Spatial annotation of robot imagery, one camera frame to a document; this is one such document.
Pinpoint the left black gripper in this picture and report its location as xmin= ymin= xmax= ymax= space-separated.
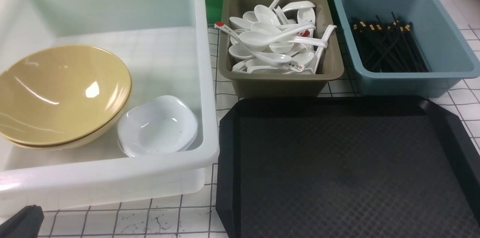
xmin=0 ymin=205 xmax=44 ymax=238

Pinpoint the yellow noodle bowl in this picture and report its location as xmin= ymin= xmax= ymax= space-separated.
xmin=0 ymin=45 xmax=133 ymax=147

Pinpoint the white square side dish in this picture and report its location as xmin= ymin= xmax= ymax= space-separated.
xmin=117 ymin=96 xmax=198 ymax=146

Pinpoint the white soup spoon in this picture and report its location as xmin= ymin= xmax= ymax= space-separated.
xmin=239 ymin=23 xmax=316 ymax=48

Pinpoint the yellow bowl in tub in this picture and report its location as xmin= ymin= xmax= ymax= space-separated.
xmin=2 ymin=94 xmax=131 ymax=151

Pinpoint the white dish in tub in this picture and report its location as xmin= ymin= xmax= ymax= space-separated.
xmin=118 ymin=137 xmax=197 ymax=157

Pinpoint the large white plastic tub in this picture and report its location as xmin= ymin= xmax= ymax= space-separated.
xmin=1 ymin=0 xmax=219 ymax=217

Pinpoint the black serving tray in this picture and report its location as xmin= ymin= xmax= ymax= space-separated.
xmin=216 ymin=96 xmax=480 ymax=238

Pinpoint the red tipped white spoon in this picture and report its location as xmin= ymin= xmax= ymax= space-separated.
xmin=214 ymin=22 xmax=293 ymax=66

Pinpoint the olive spoon bin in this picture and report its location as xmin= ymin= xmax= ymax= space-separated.
xmin=218 ymin=0 xmax=344 ymax=98

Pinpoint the white spoon at bin edge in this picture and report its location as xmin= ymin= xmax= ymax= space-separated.
xmin=313 ymin=25 xmax=337 ymax=74

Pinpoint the pile of black chopsticks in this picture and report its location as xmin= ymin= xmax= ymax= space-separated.
xmin=350 ymin=12 xmax=430 ymax=73

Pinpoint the blue chopstick bin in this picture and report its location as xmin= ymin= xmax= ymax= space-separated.
xmin=334 ymin=0 xmax=479 ymax=97

